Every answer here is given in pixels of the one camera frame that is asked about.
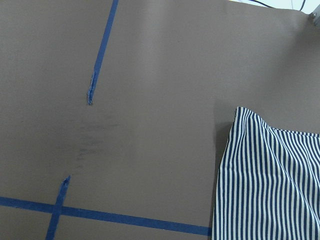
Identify navy white striped polo shirt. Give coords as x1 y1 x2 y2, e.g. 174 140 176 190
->
212 107 320 240

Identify blue tape grid lines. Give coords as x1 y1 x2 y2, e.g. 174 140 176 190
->
0 0 211 240

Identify aluminium camera post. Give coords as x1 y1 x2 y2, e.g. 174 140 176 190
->
308 5 320 28

